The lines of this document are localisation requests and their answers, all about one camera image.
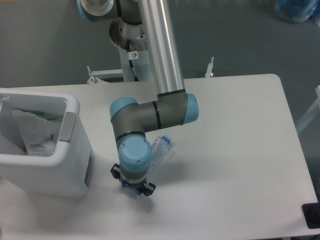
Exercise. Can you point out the white rectangular trash can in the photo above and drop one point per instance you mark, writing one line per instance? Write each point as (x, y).
(65, 173)

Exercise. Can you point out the white metal base frame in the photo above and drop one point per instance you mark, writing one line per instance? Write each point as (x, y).
(117, 76)

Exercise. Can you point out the clear plastic water bottle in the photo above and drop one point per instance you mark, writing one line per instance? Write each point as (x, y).
(161, 152)

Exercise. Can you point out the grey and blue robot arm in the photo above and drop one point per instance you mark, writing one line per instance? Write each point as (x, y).
(173, 106)

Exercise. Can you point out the white and green plastic bag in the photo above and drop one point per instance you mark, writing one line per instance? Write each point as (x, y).
(39, 130)

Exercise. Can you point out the black device at table edge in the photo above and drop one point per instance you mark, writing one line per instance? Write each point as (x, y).
(311, 212)

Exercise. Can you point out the blue plastic bag on floor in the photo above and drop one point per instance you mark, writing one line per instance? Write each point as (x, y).
(295, 11)

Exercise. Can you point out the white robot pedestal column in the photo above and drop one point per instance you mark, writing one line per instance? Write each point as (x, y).
(130, 40)

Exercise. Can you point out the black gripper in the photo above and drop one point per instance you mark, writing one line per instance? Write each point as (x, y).
(140, 185)

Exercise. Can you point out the white frame at right edge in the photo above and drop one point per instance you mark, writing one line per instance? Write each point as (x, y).
(310, 114)

